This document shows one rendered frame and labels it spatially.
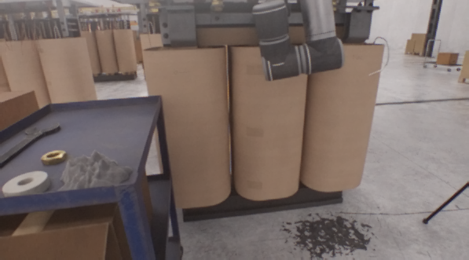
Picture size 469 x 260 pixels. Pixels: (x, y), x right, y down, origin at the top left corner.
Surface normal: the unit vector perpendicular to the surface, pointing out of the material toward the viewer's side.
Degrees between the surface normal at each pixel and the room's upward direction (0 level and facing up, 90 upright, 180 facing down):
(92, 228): 26
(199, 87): 90
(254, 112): 90
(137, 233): 90
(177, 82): 90
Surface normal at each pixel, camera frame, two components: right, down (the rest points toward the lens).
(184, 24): 0.14, 0.32
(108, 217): -0.02, -0.95
